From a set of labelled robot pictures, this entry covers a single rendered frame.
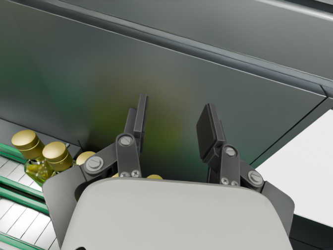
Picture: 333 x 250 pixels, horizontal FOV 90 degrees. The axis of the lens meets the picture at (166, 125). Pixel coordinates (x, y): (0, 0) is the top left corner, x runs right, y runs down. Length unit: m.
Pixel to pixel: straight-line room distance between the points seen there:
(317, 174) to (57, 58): 0.53
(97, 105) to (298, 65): 0.35
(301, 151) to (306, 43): 0.19
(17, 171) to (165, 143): 0.48
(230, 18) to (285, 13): 0.05
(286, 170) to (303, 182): 0.05
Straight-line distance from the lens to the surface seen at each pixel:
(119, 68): 0.30
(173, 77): 0.27
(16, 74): 0.56
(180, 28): 0.25
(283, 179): 0.46
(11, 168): 0.71
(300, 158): 0.39
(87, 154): 0.31
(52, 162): 0.33
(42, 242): 0.59
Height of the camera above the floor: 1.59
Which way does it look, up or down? 48 degrees down
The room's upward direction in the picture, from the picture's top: 14 degrees clockwise
